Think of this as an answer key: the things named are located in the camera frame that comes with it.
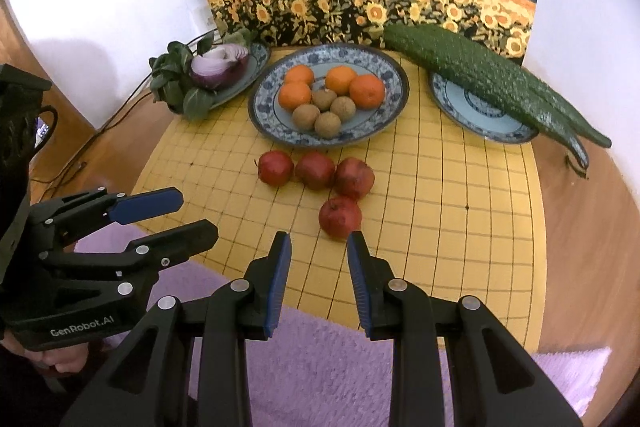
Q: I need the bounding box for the red apple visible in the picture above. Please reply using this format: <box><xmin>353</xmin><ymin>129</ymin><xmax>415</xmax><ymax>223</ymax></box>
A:
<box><xmin>295</xmin><ymin>150</ymin><xmax>336</xmax><ymax>191</ymax></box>
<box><xmin>257</xmin><ymin>150</ymin><xmax>294</xmax><ymax>187</ymax></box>
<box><xmin>318</xmin><ymin>196</ymin><xmax>362</xmax><ymax>239</ymax></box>
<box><xmin>334</xmin><ymin>157</ymin><xmax>375</xmax><ymax>200</ymax></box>

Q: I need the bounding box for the large front orange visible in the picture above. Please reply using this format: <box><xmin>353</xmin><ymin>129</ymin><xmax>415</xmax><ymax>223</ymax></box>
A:
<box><xmin>278</xmin><ymin>81</ymin><xmax>312</xmax><ymax>113</ymax></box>

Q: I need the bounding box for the lone brown kiwi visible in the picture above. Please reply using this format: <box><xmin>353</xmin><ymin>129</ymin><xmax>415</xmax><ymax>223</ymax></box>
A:
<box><xmin>314</xmin><ymin>112</ymin><xmax>342</xmax><ymax>139</ymax></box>

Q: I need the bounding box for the small tangerine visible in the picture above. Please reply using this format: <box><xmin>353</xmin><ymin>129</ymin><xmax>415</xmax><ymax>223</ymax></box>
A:
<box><xmin>283</xmin><ymin>64</ymin><xmax>314</xmax><ymax>87</ymax></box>

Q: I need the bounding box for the orange tangerine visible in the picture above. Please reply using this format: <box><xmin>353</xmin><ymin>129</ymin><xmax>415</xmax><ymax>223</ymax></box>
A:
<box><xmin>324</xmin><ymin>65</ymin><xmax>358</xmax><ymax>96</ymax></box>

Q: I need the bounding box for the person left hand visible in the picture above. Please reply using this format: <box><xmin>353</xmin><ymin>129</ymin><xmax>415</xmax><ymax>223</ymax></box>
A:
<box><xmin>1</xmin><ymin>331</ymin><xmax>104</xmax><ymax>376</ymax></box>

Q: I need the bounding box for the purple fluffy towel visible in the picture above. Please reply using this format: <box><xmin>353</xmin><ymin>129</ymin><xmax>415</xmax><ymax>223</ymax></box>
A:
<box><xmin>74</xmin><ymin>223</ymin><xmax>612</xmax><ymax>426</ymax></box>

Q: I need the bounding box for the yellow go board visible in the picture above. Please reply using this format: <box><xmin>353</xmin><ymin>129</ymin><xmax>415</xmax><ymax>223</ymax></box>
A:
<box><xmin>134</xmin><ymin>60</ymin><xmax>547</xmax><ymax>351</ymax></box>

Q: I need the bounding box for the green leafy bok choy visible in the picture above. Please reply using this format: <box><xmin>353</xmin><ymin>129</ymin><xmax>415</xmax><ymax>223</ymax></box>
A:
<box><xmin>150</xmin><ymin>28</ymin><xmax>253</xmax><ymax>121</ymax></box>

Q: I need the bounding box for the large blue patterned plate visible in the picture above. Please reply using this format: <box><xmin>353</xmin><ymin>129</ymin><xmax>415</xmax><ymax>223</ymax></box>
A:
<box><xmin>248</xmin><ymin>43</ymin><xmax>410</xmax><ymax>150</ymax></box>

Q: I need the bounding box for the halved red onion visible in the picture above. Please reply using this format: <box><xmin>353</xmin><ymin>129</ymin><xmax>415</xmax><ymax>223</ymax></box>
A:
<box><xmin>191</xmin><ymin>43</ymin><xmax>250</xmax><ymax>91</ymax></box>

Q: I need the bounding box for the small plate under onion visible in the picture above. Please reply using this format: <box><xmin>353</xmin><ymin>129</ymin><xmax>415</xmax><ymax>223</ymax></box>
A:
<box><xmin>169</xmin><ymin>41</ymin><xmax>272</xmax><ymax>113</ymax></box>

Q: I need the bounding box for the small plate under cucumbers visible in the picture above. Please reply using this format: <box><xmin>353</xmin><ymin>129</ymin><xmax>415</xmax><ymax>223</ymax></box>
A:
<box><xmin>428</xmin><ymin>74</ymin><xmax>538</xmax><ymax>145</ymax></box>

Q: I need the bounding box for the rear dark green cucumber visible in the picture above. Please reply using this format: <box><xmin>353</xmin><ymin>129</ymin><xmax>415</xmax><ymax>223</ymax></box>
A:
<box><xmin>511</xmin><ymin>61</ymin><xmax>612</xmax><ymax>148</ymax></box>

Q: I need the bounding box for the dark green cucumber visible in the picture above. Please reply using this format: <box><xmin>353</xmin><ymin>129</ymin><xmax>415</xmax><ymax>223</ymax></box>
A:
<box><xmin>383</xmin><ymin>24</ymin><xmax>589</xmax><ymax>170</ymax></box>
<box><xmin>511</xmin><ymin>61</ymin><xmax>612</xmax><ymax>148</ymax></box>

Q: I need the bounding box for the front dark green cucumber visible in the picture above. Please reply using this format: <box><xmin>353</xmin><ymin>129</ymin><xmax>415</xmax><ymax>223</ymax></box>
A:
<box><xmin>383</xmin><ymin>24</ymin><xmax>589</xmax><ymax>170</ymax></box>

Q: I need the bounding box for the black power cable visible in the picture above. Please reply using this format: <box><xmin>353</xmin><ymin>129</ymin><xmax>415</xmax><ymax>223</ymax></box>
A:
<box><xmin>29</xmin><ymin>31</ymin><xmax>216</xmax><ymax>200</ymax></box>

